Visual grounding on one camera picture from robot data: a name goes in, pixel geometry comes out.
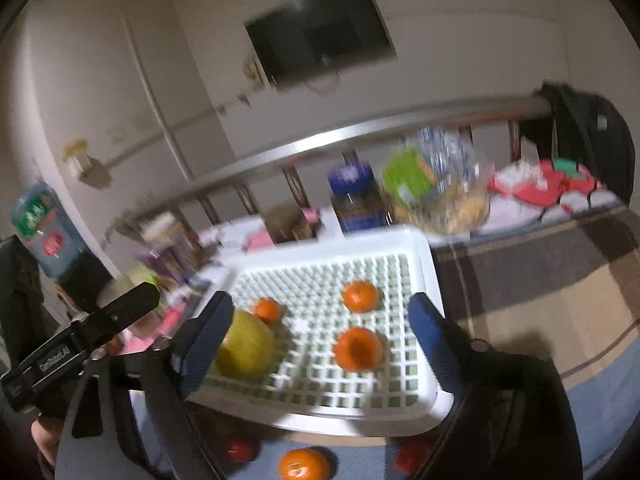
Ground large yellow-green pear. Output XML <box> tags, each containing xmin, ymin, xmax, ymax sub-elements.
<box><xmin>215</xmin><ymin>309</ymin><xmax>277</xmax><ymax>380</ymax></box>

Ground white slotted tray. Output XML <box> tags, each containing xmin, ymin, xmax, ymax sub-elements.
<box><xmin>187</xmin><ymin>225</ymin><xmax>456</xmax><ymax>438</ymax></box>

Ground green packet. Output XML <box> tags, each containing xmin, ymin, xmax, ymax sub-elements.
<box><xmin>122</xmin><ymin>264</ymin><xmax>161</xmax><ymax>293</ymax></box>

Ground small orange tangerine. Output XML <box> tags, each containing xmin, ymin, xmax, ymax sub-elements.
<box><xmin>251</xmin><ymin>298</ymin><xmax>285</xmax><ymax>325</ymax></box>

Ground wall socket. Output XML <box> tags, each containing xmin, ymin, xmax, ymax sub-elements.
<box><xmin>244</xmin><ymin>52</ymin><xmax>267</xmax><ymax>87</ymax></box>

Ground wall-mounted black television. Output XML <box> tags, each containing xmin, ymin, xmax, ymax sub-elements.
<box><xmin>244</xmin><ymin>0</ymin><xmax>398</xmax><ymax>92</ymax></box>

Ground dark cloth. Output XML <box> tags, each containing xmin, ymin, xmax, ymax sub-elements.
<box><xmin>0</xmin><ymin>235</ymin><xmax>48</xmax><ymax>366</ymax></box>

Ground clear plastic snack bag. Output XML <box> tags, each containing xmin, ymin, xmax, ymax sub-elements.
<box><xmin>382</xmin><ymin>127</ymin><xmax>493</xmax><ymax>236</ymax></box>

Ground wall switch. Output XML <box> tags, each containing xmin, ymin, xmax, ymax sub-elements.
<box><xmin>62</xmin><ymin>139</ymin><xmax>96</xmax><ymax>181</ymax></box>

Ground purple box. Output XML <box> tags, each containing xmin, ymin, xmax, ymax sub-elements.
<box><xmin>137</xmin><ymin>212</ymin><xmax>201</xmax><ymax>286</ymax></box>

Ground brown-lidded jar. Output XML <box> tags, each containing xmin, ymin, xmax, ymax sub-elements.
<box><xmin>262</xmin><ymin>204</ymin><xmax>316</xmax><ymax>246</ymax></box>

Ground person's left hand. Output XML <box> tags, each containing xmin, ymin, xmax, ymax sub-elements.
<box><xmin>30</xmin><ymin>417</ymin><xmax>63</xmax><ymax>467</ymax></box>

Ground metal bed rail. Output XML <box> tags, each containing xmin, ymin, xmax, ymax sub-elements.
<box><xmin>107</xmin><ymin>95</ymin><xmax>556</xmax><ymax>261</ymax></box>

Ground small red fruit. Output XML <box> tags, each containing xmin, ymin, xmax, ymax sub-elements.
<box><xmin>225</xmin><ymin>435</ymin><xmax>260</xmax><ymax>463</ymax></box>
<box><xmin>395</xmin><ymin>439</ymin><xmax>433</xmax><ymax>473</ymax></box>

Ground plaid blanket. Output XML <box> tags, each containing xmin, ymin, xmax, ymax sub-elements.
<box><xmin>130</xmin><ymin>205</ymin><xmax>640</xmax><ymax>480</ymax></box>

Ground blue-lidded dark jar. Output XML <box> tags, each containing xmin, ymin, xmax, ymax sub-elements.
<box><xmin>327</xmin><ymin>160</ymin><xmax>391</xmax><ymax>233</ymax></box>

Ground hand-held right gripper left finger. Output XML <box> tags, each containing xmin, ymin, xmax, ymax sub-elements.
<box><xmin>54</xmin><ymin>291</ymin><xmax>236</xmax><ymax>480</ymax></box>

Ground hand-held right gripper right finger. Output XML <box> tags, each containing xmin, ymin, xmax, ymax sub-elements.
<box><xmin>409</xmin><ymin>292</ymin><xmax>584</xmax><ymax>480</ymax></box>

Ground blue plastic package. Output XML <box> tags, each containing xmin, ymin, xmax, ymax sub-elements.
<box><xmin>11</xmin><ymin>182</ymin><xmax>83</xmax><ymax>278</ymax></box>

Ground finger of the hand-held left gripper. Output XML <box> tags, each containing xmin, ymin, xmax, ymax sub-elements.
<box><xmin>81</xmin><ymin>282</ymin><xmax>161</xmax><ymax>349</ymax></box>

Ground black backpack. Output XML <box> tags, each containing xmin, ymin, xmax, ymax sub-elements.
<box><xmin>520</xmin><ymin>82</ymin><xmax>636</xmax><ymax>206</ymax></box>

